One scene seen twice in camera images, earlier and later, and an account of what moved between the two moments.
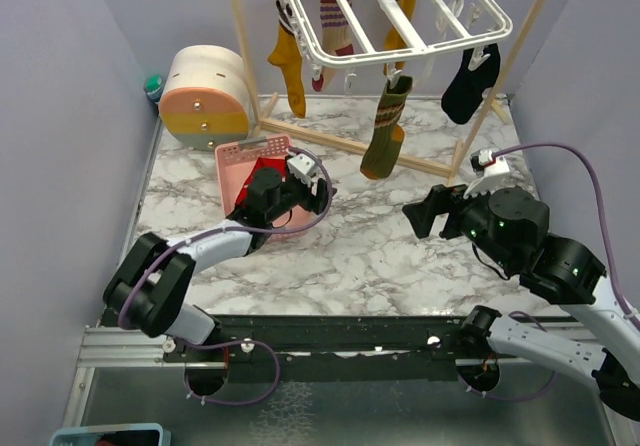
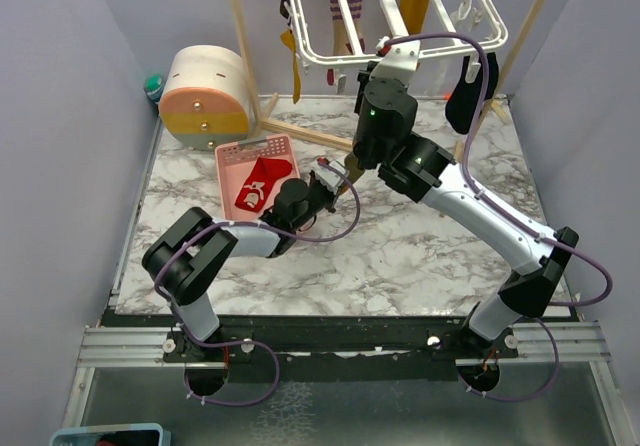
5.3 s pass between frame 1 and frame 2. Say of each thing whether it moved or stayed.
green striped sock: moved
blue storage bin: stayed
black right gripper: moved
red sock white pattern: stayed
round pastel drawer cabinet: stayed
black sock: moved
